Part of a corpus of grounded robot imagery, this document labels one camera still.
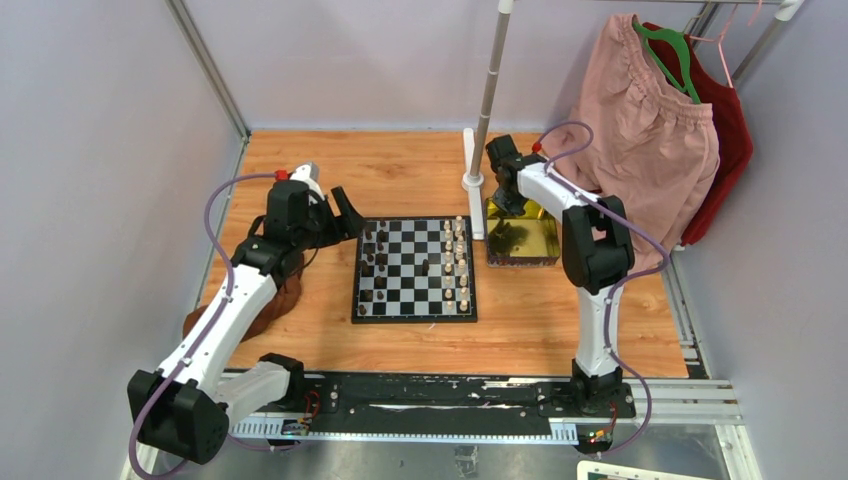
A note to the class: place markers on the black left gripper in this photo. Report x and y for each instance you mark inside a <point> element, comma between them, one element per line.
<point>346,226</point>

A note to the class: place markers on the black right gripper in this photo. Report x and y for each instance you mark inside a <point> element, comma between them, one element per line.
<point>502,202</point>

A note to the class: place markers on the black white chess board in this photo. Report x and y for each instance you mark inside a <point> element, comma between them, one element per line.
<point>410,297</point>

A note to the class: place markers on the gold tin box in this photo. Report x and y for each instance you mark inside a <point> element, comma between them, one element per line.
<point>527,240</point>

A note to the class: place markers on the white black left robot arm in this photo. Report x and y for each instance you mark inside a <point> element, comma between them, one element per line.
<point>183,407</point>

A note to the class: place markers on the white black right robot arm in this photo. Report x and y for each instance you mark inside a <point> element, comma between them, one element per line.
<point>596,254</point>

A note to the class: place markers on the brown cloth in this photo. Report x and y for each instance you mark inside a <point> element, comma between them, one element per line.
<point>284,301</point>

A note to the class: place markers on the pink garment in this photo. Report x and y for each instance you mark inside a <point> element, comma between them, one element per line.
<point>634,136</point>

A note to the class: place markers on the red garment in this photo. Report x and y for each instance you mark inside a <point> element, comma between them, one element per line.
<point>722,132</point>

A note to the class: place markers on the pink clothes hanger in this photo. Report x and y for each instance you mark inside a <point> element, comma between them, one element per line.
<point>725,34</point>

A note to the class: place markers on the white tablet corner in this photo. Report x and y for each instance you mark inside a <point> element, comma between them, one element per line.
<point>593,470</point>

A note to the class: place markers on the white clothes rack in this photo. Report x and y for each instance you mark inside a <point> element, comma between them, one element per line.
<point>473,138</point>

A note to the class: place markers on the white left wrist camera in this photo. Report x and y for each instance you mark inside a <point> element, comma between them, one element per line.
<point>305,175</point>

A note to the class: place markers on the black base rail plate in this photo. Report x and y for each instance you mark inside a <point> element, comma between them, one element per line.
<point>431,406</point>

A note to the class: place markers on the aluminium frame post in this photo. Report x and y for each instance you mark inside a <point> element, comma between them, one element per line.
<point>188,27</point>

